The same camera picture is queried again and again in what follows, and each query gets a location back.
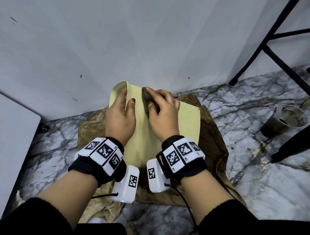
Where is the brown rag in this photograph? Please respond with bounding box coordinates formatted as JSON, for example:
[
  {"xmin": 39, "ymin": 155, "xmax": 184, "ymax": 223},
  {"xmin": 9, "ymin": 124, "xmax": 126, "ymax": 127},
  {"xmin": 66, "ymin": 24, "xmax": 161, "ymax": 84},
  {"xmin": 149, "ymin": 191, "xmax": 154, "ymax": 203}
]
[{"xmin": 141, "ymin": 87, "xmax": 160, "ymax": 116}]

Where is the black right camera cable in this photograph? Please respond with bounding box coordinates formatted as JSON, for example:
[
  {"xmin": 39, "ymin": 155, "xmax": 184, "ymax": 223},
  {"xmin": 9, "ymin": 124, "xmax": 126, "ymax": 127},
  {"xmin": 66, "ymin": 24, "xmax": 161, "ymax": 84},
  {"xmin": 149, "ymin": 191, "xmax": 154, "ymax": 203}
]
[{"xmin": 164, "ymin": 183, "xmax": 200, "ymax": 235}]

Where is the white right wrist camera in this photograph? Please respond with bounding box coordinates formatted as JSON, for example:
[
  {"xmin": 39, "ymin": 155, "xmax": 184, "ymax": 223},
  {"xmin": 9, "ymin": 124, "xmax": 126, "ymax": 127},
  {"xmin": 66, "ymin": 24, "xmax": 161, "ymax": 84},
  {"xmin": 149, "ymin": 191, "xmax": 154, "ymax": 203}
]
[{"xmin": 146, "ymin": 158, "xmax": 171, "ymax": 193}]

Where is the stained brown floor cloth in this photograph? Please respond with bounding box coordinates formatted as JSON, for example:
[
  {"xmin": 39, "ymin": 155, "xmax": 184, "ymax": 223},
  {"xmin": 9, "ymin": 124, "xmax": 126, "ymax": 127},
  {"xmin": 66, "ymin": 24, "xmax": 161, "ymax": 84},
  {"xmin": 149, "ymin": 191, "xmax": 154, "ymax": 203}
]
[{"xmin": 77, "ymin": 93, "xmax": 247, "ymax": 224}]

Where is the person's left hand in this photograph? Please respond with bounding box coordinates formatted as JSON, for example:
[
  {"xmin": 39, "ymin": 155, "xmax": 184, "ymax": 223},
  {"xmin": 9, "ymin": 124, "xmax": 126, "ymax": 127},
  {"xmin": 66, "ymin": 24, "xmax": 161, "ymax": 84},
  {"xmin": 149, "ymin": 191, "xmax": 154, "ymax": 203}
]
[{"xmin": 105, "ymin": 87, "xmax": 137, "ymax": 147}]

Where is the clear plastic cup with dirt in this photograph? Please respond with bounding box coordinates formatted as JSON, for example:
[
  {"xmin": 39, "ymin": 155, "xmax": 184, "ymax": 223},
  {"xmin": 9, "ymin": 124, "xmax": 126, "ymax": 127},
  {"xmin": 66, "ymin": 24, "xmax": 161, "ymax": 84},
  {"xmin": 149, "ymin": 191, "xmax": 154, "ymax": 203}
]
[{"xmin": 260, "ymin": 103, "xmax": 308, "ymax": 138}]

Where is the person's right hand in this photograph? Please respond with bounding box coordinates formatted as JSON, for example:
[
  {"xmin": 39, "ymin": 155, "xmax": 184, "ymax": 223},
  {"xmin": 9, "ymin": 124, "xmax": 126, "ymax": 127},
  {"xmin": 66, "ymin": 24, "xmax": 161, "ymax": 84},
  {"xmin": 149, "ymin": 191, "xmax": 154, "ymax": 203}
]
[{"xmin": 145, "ymin": 87, "xmax": 181, "ymax": 143}]

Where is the black metal chair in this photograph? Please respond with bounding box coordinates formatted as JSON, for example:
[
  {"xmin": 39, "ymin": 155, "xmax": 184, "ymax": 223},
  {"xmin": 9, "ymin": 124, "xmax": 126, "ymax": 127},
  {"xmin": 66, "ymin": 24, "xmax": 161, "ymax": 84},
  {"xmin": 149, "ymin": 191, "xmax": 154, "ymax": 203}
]
[{"xmin": 229, "ymin": 0, "xmax": 310, "ymax": 163}]

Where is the black right wristband with markers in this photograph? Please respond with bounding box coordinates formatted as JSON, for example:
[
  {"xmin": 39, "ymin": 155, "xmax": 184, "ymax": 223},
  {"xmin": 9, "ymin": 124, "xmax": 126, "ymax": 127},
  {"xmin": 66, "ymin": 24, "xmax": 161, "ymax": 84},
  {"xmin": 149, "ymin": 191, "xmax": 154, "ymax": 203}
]
[{"xmin": 156, "ymin": 135, "xmax": 208, "ymax": 181}]

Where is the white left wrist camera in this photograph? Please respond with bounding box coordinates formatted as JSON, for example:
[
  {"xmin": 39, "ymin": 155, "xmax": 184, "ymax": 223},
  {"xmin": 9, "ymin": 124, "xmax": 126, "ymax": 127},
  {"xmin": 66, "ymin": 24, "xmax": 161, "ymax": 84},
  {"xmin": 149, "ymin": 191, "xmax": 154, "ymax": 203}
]
[{"xmin": 111, "ymin": 165, "xmax": 140, "ymax": 204}]

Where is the black camera cable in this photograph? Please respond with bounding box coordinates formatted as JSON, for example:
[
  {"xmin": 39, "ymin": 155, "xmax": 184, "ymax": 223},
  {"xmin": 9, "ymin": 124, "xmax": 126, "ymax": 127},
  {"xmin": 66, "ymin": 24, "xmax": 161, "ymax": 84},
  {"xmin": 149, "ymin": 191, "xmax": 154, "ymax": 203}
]
[
  {"xmin": 91, "ymin": 192, "xmax": 119, "ymax": 199},
  {"xmin": 164, "ymin": 183, "xmax": 200, "ymax": 235}
]

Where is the black wristband with markers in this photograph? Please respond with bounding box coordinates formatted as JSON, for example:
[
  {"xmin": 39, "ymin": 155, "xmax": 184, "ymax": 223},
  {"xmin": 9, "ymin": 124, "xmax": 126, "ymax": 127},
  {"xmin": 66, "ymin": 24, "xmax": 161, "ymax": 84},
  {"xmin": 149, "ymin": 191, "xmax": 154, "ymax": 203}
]
[
  {"xmin": 68, "ymin": 137, "xmax": 127, "ymax": 188},
  {"xmin": 156, "ymin": 135, "xmax": 208, "ymax": 181}
]

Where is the person's right forearm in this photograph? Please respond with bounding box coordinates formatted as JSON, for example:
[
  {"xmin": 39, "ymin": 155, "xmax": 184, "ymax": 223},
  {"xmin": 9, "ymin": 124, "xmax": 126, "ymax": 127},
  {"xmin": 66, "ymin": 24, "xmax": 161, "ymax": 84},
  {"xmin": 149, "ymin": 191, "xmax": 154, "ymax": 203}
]
[{"xmin": 180, "ymin": 169, "xmax": 310, "ymax": 235}]

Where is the black left camera cable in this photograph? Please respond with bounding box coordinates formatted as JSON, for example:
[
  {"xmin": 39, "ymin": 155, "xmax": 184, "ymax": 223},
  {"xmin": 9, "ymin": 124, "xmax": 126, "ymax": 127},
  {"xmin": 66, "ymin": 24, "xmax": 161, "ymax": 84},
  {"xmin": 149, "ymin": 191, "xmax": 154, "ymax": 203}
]
[{"xmin": 91, "ymin": 192, "xmax": 119, "ymax": 199}]

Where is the black left wristband with markers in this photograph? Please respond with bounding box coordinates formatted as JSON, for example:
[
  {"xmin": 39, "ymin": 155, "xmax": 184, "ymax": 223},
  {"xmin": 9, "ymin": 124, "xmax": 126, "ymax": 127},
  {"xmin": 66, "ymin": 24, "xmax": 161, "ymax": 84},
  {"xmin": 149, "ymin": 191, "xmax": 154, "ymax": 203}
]
[{"xmin": 68, "ymin": 137, "xmax": 127, "ymax": 188}]

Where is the pale yellow plastic bin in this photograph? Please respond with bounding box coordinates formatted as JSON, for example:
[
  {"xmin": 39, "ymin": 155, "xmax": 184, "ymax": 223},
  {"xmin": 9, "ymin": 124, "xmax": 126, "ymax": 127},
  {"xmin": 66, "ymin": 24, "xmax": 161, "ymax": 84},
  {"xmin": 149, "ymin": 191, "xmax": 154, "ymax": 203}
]
[{"xmin": 108, "ymin": 80, "xmax": 201, "ymax": 169}]

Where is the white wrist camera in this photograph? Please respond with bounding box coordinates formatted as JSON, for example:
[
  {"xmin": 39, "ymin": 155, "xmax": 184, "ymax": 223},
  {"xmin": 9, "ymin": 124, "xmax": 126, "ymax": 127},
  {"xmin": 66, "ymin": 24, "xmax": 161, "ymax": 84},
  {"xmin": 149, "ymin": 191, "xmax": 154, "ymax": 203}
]
[
  {"xmin": 146, "ymin": 158, "xmax": 171, "ymax": 193},
  {"xmin": 111, "ymin": 165, "xmax": 140, "ymax": 204}
]

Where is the white panel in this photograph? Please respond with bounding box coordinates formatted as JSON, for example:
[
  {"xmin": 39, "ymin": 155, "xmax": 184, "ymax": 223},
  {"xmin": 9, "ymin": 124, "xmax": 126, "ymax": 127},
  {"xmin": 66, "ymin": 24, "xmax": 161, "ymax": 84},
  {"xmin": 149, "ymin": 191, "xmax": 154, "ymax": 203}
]
[{"xmin": 0, "ymin": 93, "xmax": 41, "ymax": 217}]

